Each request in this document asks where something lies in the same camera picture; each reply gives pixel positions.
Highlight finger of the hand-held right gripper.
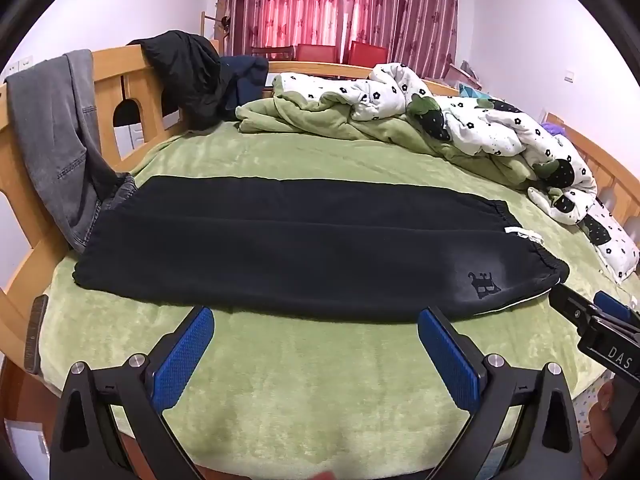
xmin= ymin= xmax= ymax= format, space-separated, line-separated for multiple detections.
xmin=594 ymin=290 xmax=640 ymax=333
xmin=548 ymin=284 xmax=593 ymax=333

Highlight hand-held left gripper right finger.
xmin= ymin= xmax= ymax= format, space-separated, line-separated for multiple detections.
xmin=417 ymin=306 xmax=583 ymax=480

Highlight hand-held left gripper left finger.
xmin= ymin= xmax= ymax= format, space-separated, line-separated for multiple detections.
xmin=50 ymin=305 xmax=216 ymax=480

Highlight black pants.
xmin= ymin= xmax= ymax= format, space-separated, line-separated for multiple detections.
xmin=72 ymin=175 xmax=571 ymax=323

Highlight person's right hand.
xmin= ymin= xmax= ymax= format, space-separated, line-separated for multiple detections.
xmin=582 ymin=381 xmax=619 ymax=480

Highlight floral white pillow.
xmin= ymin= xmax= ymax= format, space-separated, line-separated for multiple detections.
xmin=579 ymin=210 xmax=640 ymax=282

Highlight green fleece blanket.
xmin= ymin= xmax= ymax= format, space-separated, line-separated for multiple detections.
xmin=37 ymin=120 xmax=637 ymax=476

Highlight floral white green quilt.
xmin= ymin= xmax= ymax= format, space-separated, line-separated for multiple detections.
xmin=235 ymin=62 xmax=599 ymax=226

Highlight grey jeans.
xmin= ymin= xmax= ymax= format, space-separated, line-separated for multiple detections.
xmin=6 ymin=49 xmax=138 ymax=254

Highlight black jacket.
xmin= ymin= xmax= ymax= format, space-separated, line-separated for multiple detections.
xmin=129 ymin=31 xmax=237 ymax=129

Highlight navy garment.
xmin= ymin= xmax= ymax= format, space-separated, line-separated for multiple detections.
xmin=220 ymin=55 xmax=270 ymax=112

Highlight red chair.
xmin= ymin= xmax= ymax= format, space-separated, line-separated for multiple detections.
xmin=295 ymin=42 xmax=347 ymax=64
xmin=348 ymin=40 xmax=389 ymax=67

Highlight wooden coat rack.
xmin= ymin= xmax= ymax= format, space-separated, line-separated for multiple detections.
xmin=201 ymin=10 xmax=234 ymax=57

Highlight red floral curtain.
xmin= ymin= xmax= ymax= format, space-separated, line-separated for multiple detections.
xmin=217 ymin=0 xmax=460 ymax=79

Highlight dark strap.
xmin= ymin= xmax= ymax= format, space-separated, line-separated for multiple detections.
xmin=24 ymin=294 xmax=50 ymax=374

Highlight wooden bed frame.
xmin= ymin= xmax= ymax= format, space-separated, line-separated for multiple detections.
xmin=0 ymin=42 xmax=640 ymax=376

